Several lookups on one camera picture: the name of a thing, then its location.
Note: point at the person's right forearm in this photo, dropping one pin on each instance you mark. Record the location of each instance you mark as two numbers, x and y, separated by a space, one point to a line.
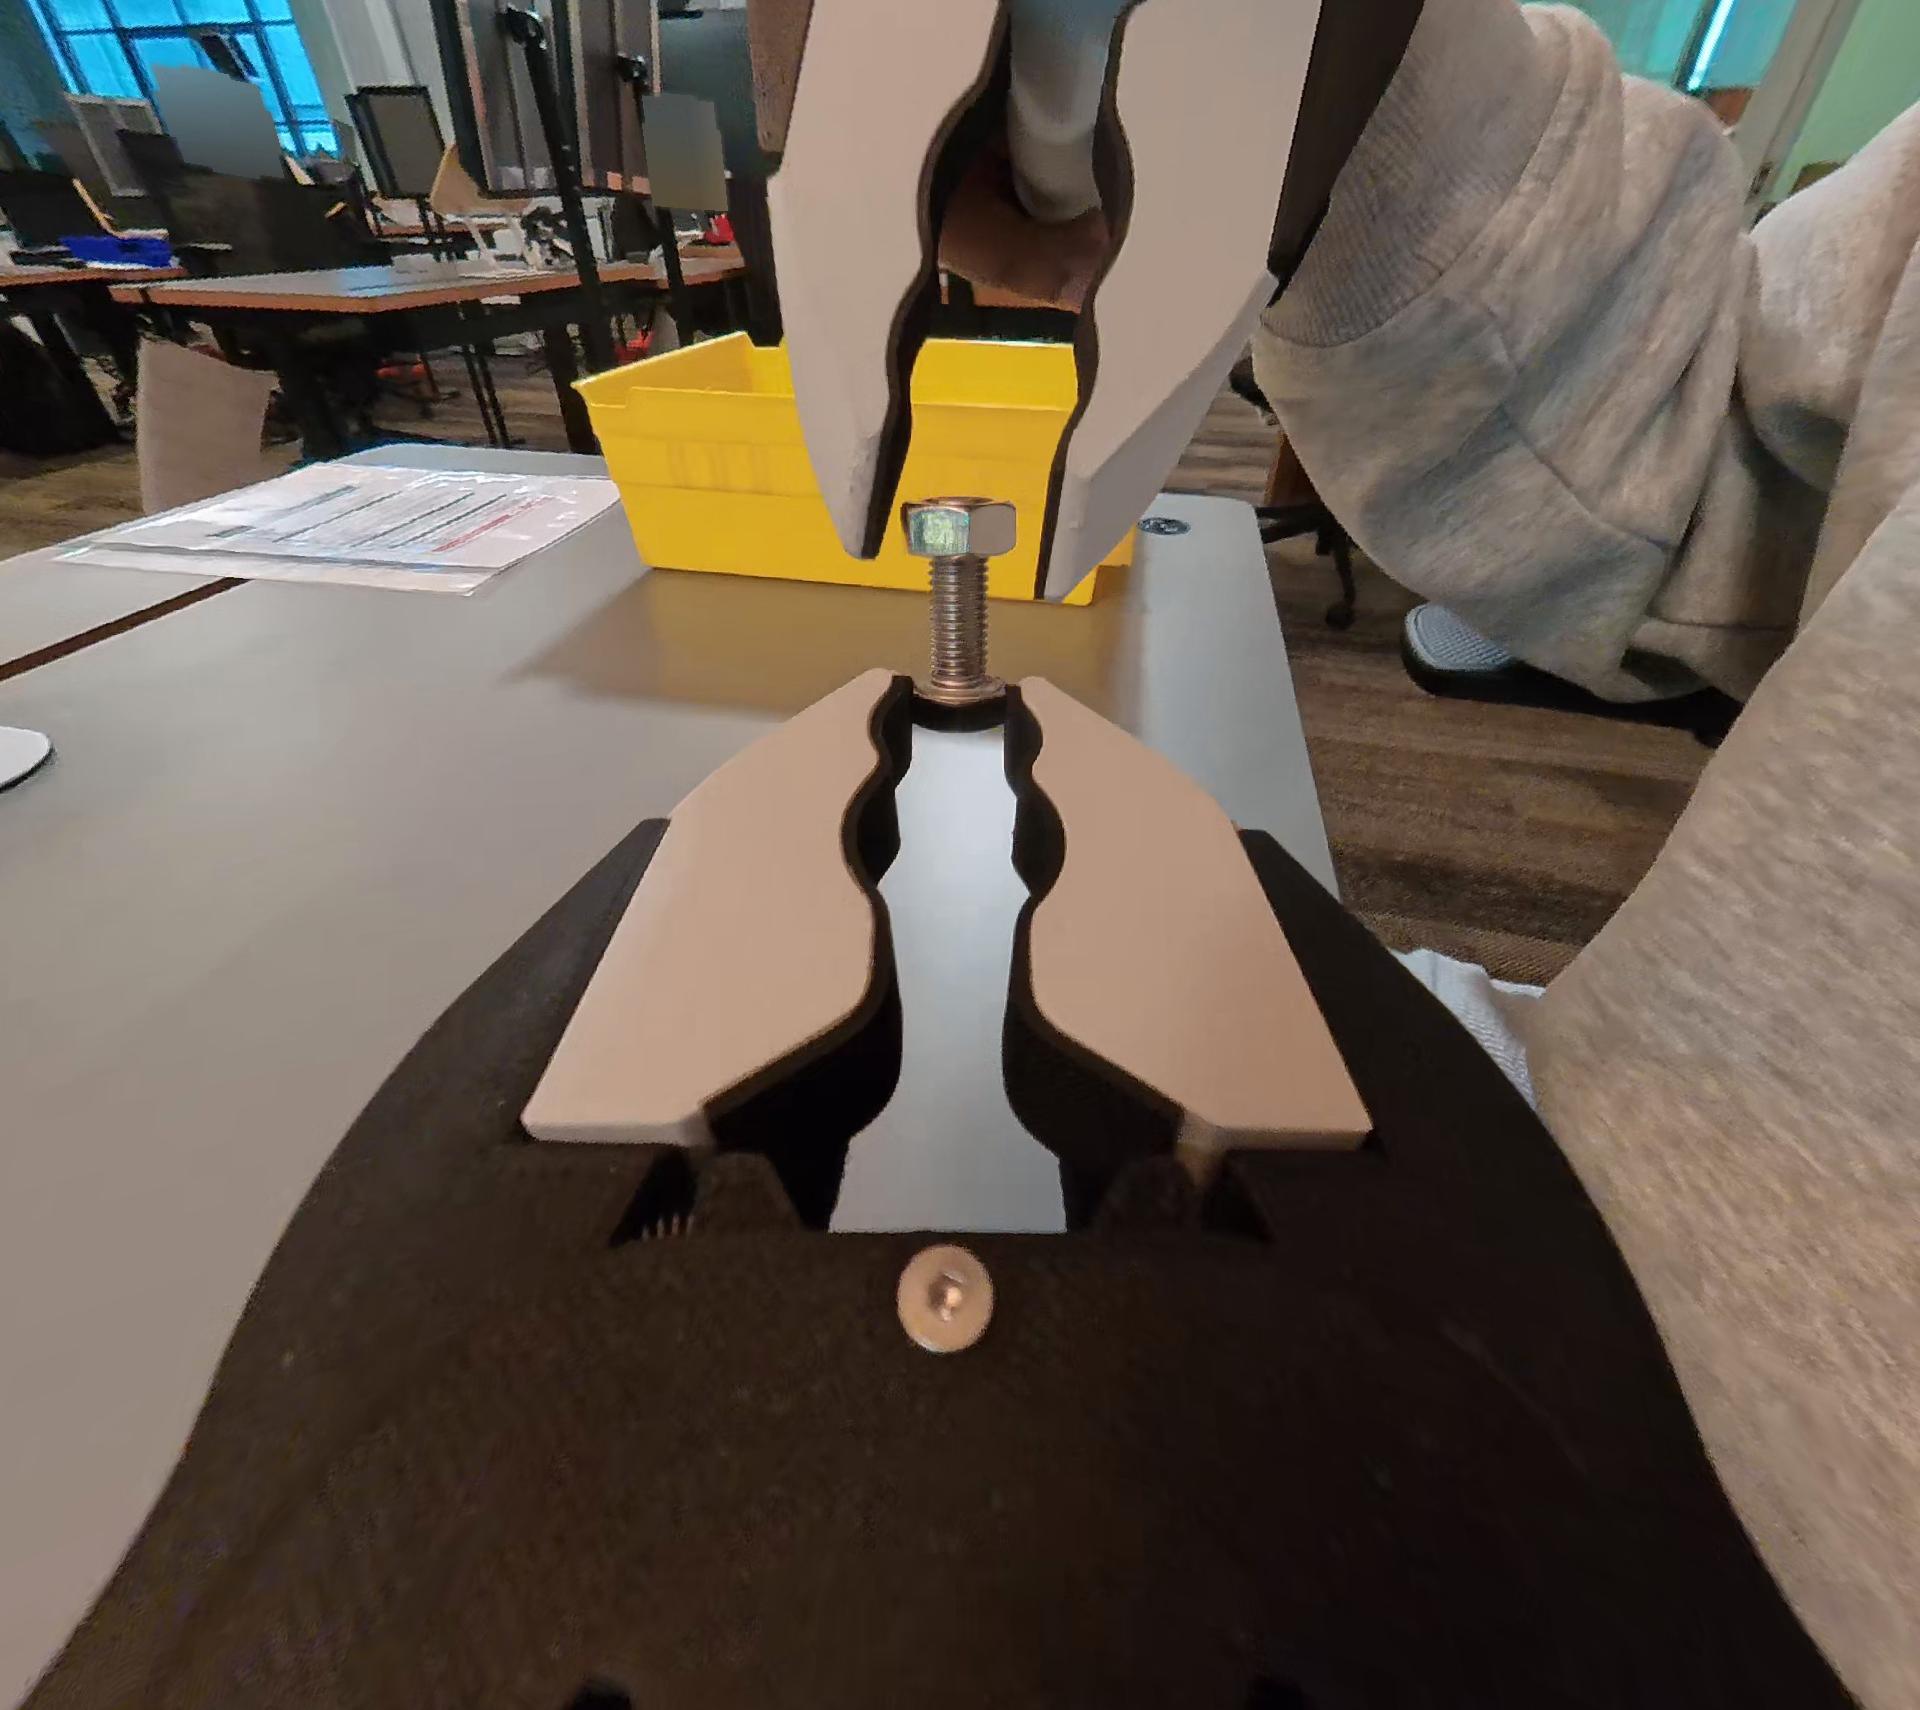
1527 363

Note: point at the steel hex nut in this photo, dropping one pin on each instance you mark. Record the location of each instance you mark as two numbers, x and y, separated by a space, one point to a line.
960 530

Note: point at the steel hex bolt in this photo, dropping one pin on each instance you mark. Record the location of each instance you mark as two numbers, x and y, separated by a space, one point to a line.
960 621

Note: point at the laminated paper sheet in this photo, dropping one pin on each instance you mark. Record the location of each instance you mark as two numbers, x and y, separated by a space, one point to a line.
362 524

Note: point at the white document stand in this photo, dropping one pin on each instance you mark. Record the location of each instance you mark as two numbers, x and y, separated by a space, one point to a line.
20 758

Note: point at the white cardboard sheet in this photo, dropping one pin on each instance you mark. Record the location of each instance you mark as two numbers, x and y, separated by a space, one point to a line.
203 418

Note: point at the dark monitor screen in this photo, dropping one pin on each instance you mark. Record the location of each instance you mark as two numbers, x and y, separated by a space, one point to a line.
715 45

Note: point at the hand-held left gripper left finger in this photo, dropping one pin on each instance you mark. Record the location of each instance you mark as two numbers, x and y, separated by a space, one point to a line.
719 961

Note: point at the black mesh office chair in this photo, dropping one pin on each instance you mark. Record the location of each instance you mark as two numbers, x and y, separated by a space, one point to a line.
1502 662

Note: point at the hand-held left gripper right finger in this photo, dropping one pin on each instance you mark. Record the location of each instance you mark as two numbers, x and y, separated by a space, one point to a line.
1185 976

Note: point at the grey desk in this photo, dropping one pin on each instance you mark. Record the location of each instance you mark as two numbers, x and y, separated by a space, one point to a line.
300 912

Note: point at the yellow plastic bin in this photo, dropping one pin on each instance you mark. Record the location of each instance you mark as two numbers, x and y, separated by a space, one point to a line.
719 496

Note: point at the small black monitor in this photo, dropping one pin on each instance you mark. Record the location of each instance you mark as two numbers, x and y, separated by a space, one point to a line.
398 140

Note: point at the wooden-top office table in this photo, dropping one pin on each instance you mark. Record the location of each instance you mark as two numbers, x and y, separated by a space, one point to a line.
374 288

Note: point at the person's striped garment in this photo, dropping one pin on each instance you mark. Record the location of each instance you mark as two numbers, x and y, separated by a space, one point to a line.
1476 1015

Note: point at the person's grey sweater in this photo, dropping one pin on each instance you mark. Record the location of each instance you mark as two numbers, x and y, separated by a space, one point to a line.
1773 1063

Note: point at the person's right hand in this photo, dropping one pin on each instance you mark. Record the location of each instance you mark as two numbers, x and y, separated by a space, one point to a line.
1017 256

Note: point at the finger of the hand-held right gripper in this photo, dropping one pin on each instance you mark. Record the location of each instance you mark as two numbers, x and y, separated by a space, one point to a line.
1202 209
858 162

